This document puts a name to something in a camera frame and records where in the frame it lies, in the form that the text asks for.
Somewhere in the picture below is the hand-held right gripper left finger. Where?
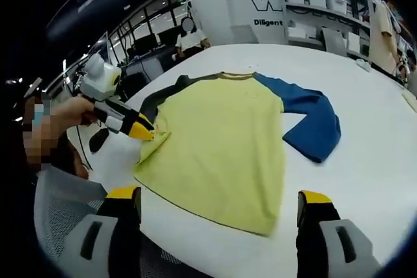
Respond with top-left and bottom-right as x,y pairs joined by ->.
63,186 -> 143,278

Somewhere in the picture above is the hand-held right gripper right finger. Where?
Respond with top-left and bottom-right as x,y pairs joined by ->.
295,189 -> 382,278

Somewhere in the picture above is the yellow garment with coloured sleeves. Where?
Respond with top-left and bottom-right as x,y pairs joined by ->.
133,71 -> 343,238

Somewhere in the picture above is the person's left hand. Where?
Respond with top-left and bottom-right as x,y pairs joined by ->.
63,96 -> 99,128

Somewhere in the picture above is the computer monitor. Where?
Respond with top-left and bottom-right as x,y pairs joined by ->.
96,31 -> 111,61

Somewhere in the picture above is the white crumpled cloth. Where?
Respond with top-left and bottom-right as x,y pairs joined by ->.
354,58 -> 373,73

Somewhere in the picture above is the grey metal shelf unit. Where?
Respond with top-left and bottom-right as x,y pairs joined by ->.
281,0 -> 386,61

